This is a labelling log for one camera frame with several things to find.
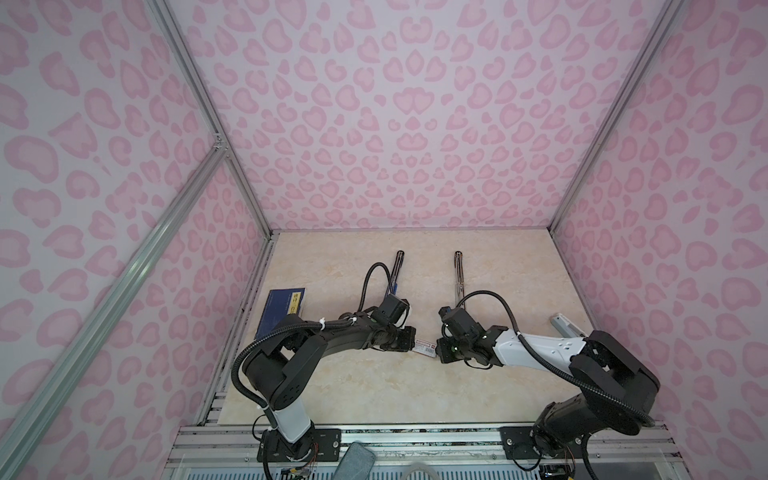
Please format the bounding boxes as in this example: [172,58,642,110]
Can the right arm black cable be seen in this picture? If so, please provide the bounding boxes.
[455,289,655,427]

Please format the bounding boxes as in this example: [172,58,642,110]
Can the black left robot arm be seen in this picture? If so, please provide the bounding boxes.
[230,294,416,446]

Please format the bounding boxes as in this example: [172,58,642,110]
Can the red white staple box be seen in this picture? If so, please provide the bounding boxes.
[413,340,437,358]

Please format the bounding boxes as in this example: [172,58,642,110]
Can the aluminium front rail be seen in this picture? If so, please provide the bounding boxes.
[161,423,691,479]

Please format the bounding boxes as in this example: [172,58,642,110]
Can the blue black stapler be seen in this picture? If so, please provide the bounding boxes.
[389,250,405,295]

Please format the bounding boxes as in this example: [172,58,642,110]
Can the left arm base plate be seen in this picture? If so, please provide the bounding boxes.
[257,426,342,463]

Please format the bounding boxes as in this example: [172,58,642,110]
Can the dark blue booklet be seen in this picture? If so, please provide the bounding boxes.
[254,288,305,340]

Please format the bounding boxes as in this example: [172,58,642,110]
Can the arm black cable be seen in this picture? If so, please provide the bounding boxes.
[230,262,394,421]
[455,289,655,427]

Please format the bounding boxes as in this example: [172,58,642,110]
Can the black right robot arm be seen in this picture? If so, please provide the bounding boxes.
[436,307,660,457]

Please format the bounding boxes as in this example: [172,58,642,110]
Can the grey cloth pad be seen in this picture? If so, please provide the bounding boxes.
[332,442,377,480]

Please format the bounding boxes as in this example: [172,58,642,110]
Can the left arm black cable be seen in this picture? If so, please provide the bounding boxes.
[230,262,394,421]

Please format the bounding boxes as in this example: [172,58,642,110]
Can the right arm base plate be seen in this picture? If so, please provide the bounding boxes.
[499,426,582,462]

